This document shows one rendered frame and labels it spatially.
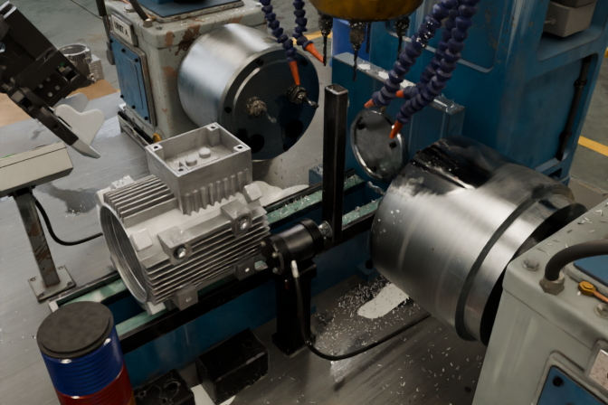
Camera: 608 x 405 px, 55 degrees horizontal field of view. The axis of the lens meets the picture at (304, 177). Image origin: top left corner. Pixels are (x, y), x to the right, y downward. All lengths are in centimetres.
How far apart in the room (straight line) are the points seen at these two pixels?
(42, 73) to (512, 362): 64
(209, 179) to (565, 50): 66
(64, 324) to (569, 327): 47
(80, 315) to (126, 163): 101
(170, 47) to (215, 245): 56
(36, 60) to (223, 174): 28
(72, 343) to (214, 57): 78
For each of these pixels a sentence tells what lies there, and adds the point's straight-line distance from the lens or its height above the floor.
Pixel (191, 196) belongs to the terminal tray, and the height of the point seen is 110.
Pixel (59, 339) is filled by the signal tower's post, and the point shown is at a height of 122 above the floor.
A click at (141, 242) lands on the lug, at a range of 80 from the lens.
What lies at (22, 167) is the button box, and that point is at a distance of 105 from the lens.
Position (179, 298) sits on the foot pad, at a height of 98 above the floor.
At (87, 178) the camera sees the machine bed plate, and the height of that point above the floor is 80.
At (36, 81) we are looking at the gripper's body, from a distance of 77.
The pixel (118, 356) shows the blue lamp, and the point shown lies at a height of 118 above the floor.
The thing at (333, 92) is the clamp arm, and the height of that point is 125.
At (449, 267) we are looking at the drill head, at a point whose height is 108.
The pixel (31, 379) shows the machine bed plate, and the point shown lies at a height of 80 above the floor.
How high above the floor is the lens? 158
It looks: 34 degrees down
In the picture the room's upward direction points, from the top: straight up
